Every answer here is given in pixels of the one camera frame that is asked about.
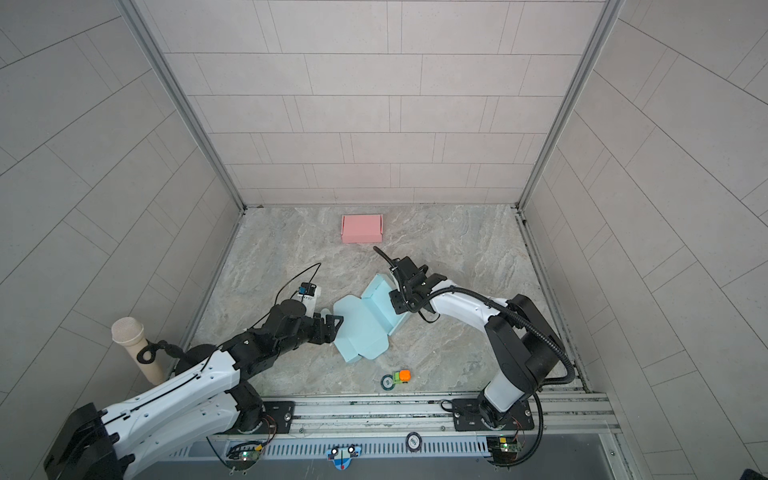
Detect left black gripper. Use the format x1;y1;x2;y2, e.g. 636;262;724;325
274;311;348;358

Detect light blue paper box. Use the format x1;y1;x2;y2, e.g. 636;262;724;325
332;274;410;363

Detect pink paper box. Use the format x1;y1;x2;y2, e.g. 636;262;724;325
341;214;384;244

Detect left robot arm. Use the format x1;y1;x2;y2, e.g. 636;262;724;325
43;300;344;479

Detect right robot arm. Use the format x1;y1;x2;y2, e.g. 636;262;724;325
386;257;576;428

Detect orange green small toy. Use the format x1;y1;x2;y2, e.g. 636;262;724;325
393;369;412;383

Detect black round stand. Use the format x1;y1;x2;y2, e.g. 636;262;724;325
135;340;216;375

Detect blue red sticker tag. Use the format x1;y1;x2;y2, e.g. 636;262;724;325
326;445;361;471

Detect left green circuit board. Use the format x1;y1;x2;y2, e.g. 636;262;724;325
226;441;265;470

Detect green circuit board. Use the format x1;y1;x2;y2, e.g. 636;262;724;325
486;436;522;467
226;441;265;470

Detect right green circuit board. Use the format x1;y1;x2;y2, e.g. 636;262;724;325
486;436;522;467

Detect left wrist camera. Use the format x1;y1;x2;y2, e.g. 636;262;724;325
295;282;321;317

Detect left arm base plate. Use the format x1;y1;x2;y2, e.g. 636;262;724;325
234;401;296;435

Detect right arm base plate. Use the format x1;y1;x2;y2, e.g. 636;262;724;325
440;398;535;432

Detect aluminium rail frame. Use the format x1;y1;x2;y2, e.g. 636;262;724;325
119;392;619;445

